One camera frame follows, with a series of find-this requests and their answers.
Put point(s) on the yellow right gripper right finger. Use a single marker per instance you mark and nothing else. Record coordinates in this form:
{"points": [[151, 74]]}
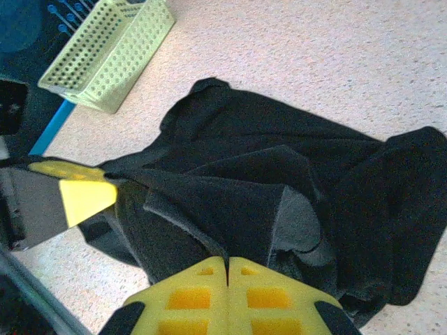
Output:
{"points": [[269, 307]]}

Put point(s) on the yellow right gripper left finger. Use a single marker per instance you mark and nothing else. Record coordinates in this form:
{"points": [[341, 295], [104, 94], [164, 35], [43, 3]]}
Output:
{"points": [[188, 307]]}

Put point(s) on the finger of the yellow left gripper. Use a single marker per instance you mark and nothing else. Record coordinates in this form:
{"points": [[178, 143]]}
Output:
{"points": [[70, 171], [84, 199]]}

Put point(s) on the black t-shirt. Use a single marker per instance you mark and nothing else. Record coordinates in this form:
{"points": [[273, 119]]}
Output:
{"points": [[244, 181]]}

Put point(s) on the blue table edge strip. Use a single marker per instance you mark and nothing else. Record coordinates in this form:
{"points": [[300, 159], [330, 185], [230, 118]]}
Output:
{"points": [[52, 129]]}

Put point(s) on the pale green perforated basket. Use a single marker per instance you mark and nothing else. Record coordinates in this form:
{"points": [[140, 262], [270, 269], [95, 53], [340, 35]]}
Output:
{"points": [[104, 52]]}

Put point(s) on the aluminium mounting rail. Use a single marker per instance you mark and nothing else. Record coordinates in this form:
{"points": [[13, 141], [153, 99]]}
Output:
{"points": [[35, 296]]}

